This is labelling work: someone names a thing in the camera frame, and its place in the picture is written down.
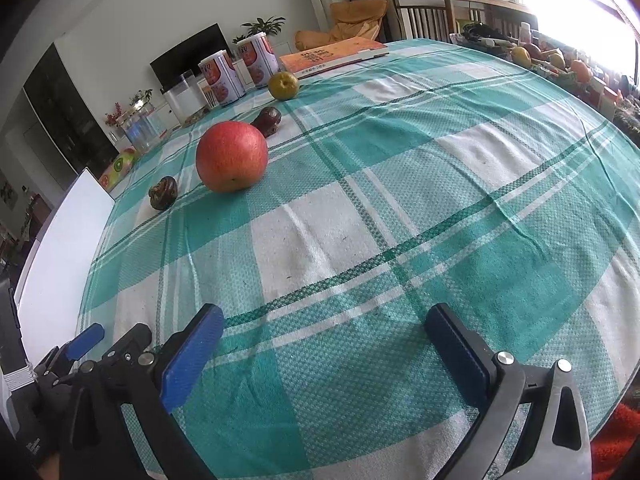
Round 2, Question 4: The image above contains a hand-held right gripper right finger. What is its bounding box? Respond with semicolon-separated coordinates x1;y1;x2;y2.
424;303;594;480

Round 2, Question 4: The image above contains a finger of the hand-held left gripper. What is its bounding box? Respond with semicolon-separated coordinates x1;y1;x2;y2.
101;324;153;359
32;324;106;383

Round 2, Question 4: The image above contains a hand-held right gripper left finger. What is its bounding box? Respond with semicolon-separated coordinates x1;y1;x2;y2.
60;303;225;480

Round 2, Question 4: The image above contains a white cardboard box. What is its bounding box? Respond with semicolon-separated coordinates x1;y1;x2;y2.
12;166;117;376

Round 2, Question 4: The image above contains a red apple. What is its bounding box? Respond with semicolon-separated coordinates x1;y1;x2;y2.
195;121;269;194

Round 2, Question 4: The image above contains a dark wooden furniture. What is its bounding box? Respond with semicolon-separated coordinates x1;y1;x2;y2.
0;195;56;267

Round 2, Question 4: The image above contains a teal checked tablecloth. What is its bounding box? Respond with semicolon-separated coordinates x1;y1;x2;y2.
75;37;640;480

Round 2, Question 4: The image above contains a dark mangosteen far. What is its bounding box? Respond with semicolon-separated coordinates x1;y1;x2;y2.
148;176;179;210

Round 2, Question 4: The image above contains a red cloth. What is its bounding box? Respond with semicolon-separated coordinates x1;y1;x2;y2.
590;402;640;480

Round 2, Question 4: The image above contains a glass jar with wooden lid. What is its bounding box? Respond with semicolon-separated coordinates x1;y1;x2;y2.
118;105;172;154

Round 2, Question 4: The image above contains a black glass cabinet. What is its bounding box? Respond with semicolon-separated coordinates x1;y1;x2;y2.
22;42;121;191

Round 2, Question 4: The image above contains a dark fruit behind tomato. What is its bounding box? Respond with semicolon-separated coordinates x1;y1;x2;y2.
250;106;284;139

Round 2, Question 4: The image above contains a clear jar with black lid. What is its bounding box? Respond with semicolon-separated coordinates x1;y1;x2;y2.
161;71;209;124

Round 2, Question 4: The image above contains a red label tin can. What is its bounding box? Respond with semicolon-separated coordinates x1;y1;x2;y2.
236;31;280;89
198;49;246;109

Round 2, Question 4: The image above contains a green apple far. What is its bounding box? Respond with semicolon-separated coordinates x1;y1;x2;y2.
268;71;300;102

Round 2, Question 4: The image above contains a black flat television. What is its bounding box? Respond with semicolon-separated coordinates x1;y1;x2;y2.
150;22;231;88

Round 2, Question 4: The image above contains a row of assorted small goods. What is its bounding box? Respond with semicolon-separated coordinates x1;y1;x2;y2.
449;19;640;135

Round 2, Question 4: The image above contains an orange book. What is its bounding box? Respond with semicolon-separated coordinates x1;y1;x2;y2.
279;37;390;79

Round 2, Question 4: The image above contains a large potted green plant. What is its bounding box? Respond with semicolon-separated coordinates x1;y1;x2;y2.
241;16;286;41

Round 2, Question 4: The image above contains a dark wooden chair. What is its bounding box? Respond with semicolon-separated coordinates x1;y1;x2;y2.
477;2;532;32
391;0;454;41

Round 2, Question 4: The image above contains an orange beanbag chair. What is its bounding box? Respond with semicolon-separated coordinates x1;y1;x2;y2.
294;0;390;52

